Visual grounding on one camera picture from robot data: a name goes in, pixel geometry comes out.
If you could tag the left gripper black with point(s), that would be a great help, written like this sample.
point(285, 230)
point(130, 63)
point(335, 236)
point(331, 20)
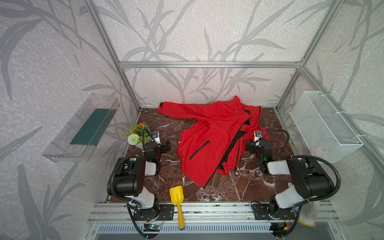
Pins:
point(165, 146)

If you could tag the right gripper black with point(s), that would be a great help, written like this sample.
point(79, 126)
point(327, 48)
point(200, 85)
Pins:
point(250, 147)

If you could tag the red jacket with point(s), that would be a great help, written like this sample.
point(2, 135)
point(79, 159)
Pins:
point(217, 140)

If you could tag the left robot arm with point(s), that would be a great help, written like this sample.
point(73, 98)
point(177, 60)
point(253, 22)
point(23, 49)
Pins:
point(127, 180)

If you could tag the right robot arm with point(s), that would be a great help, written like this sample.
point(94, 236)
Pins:
point(313, 179)

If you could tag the potted artificial flower plant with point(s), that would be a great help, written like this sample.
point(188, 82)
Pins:
point(138, 136)

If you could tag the yellow plastic scoop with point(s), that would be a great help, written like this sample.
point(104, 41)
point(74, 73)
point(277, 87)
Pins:
point(177, 198)

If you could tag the green circuit board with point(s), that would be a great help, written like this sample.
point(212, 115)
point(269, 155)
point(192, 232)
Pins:
point(151, 227)

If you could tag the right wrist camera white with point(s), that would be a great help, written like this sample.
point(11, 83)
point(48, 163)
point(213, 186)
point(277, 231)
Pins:
point(257, 136)

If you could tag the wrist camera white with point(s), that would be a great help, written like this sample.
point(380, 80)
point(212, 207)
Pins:
point(156, 137)
point(257, 136)

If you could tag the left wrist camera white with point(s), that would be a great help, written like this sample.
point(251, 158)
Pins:
point(156, 137)

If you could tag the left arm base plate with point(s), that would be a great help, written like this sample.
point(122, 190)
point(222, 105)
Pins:
point(157, 213)

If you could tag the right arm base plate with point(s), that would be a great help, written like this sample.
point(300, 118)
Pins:
point(263, 212)

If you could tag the white wire mesh basket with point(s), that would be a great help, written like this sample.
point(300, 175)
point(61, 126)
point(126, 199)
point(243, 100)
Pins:
point(324, 130)

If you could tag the clear acrylic wall shelf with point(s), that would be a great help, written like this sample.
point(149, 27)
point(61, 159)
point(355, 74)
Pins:
point(78, 139)

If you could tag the aluminium frame rail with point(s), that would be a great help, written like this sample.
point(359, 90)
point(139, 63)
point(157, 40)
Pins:
point(193, 212)

